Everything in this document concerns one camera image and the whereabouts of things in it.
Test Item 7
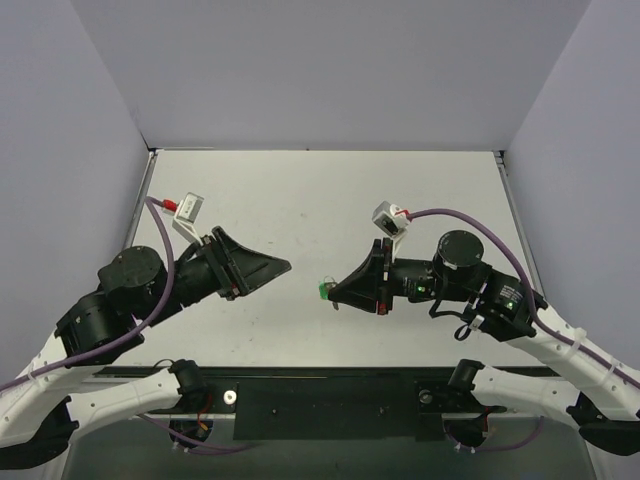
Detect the green key tag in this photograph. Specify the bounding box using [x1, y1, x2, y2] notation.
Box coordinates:
[318, 282, 334, 300]

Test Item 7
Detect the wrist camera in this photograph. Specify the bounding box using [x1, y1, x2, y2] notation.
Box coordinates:
[172, 192, 204, 244]
[372, 201, 410, 252]

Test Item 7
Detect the purple cable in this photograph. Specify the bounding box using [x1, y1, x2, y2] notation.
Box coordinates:
[408, 207, 640, 391]
[0, 196, 176, 396]

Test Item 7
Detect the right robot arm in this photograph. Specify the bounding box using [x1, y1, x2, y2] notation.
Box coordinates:
[321, 230, 639, 456]

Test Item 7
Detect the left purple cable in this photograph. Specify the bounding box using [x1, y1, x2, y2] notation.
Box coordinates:
[0, 196, 176, 396]

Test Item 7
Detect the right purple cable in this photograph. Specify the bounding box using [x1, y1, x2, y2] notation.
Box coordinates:
[408, 207, 640, 391]

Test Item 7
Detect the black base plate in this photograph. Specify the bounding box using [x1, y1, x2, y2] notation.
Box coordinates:
[144, 377, 471, 443]

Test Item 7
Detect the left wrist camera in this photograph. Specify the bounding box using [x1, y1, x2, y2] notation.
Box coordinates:
[172, 192, 204, 244]

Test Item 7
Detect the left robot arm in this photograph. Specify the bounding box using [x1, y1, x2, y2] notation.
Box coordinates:
[1, 227, 291, 470]

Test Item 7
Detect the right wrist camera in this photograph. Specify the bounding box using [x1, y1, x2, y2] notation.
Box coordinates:
[372, 201, 410, 252]

